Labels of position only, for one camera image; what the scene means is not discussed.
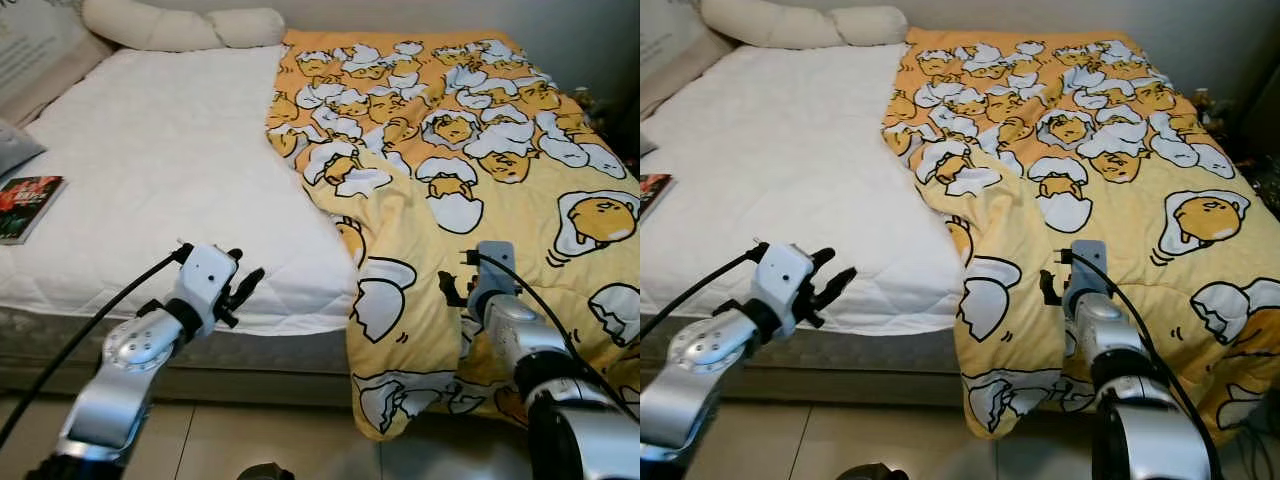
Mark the dark red cover book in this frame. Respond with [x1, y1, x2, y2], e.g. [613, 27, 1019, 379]
[640, 172, 674, 223]
[0, 175, 67, 247]

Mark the grey plush pillow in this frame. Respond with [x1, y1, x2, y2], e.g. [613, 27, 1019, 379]
[0, 118, 47, 183]

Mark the white quilted mattress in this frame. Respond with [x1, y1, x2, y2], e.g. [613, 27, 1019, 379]
[0, 44, 363, 363]
[640, 42, 969, 379]

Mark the yellow egg cartoon blanket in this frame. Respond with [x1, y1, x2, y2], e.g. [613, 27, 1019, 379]
[880, 27, 1280, 448]
[264, 27, 641, 443]

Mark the cream bolster pillow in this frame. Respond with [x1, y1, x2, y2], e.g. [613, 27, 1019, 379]
[698, 0, 910, 51]
[81, 0, 288, 54]

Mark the dark bedside furniture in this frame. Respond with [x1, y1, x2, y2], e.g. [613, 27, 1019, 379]
[1190, 70, 1280, 221]

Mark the beige printed headboard cushion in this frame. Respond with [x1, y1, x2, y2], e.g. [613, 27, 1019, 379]
[640, 0, 738, 119]
[0, 0, 114, 128]

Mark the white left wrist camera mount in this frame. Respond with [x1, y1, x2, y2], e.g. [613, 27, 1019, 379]
[170, 242, 241, 333]
[748, 242, 817, 329]

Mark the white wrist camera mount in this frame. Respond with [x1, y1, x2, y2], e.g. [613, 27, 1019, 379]
[170, 242, 241, 333]
[748, 242, 817, 329]
[1068, 239, 1113, 323]
[466, 240, 519, 323]

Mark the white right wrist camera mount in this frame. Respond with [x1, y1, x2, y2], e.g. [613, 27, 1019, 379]
[466, 240, 519, 323]
[1068, 239, 1113, 323]

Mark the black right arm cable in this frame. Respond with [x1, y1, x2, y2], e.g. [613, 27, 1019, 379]
[1058, 248, 1223, 480]
[458, 248, 641, 423]

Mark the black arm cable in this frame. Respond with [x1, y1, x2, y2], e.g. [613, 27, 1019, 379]
[1058, 248, 1223, 480]
[0, 244, 193, 448]
[640, 241, 771, 347]
[458, 248, 641, 423]

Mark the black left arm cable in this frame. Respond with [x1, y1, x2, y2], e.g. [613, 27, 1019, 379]
[640, 241, 771, 347]
[0, 244, 193, 448]

